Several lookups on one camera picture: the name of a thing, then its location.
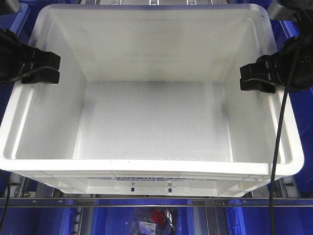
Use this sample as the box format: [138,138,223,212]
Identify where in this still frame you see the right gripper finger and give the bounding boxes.
[240,55,269,81]
[240,78,275,94]

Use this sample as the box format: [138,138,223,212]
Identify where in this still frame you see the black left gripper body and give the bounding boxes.
[0,28,26,85]

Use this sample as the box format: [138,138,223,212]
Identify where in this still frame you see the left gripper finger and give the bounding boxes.
[24,46,61,71]
[21,68,60,84]

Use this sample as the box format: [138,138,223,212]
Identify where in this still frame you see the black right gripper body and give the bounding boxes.
[268,36,313,93]

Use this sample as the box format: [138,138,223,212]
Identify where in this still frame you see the white plastic tote bin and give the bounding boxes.
[0,3,305,198]

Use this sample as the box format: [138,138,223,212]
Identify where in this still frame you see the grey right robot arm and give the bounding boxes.
[240,0,313,93]

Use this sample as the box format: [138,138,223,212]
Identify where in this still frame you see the blue bin far left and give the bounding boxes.
[0,2,32,116]

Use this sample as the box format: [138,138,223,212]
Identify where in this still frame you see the blue bin far right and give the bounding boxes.
[270,20,313,198]

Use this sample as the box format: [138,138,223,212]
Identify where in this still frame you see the blue bin lower right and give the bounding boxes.
[225,207,313,235]

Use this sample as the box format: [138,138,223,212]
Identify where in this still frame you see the blue bin lower left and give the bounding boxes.
[0,208,72,235]

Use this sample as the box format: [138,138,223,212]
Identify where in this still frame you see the blue bin below centre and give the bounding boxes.
[89,207,195,235]

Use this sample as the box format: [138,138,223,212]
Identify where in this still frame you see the right white roller track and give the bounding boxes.
[278,176,300,198]

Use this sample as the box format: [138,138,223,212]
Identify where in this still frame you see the bagged red black item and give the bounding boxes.
[134,207,178,235]

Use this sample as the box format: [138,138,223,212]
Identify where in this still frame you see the black right cable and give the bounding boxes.
[268,46,302,235]

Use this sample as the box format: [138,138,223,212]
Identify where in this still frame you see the steel shelf front rail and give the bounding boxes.
[0,197,313,208]

